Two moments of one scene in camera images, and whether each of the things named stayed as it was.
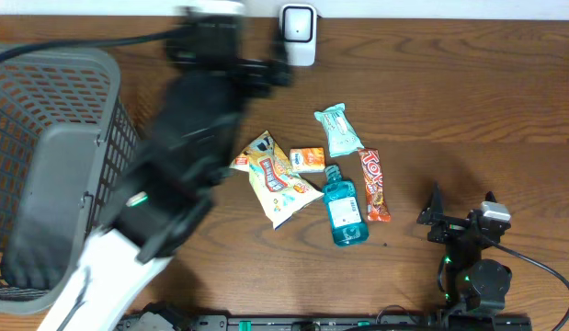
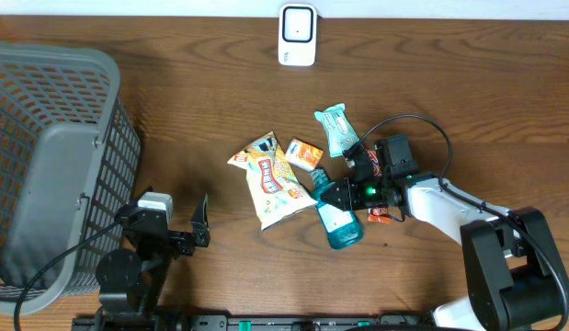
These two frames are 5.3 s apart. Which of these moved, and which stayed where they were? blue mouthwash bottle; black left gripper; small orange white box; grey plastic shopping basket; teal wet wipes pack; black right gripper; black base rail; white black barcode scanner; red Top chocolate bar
Moved: blue mouthwash bottle; black right gripper; small orange white box; black left gripper
Stayed: grey plastic shopping basket; black base rail; white black barcode scanner; teal wet wipes pack; red Top chocolate bar
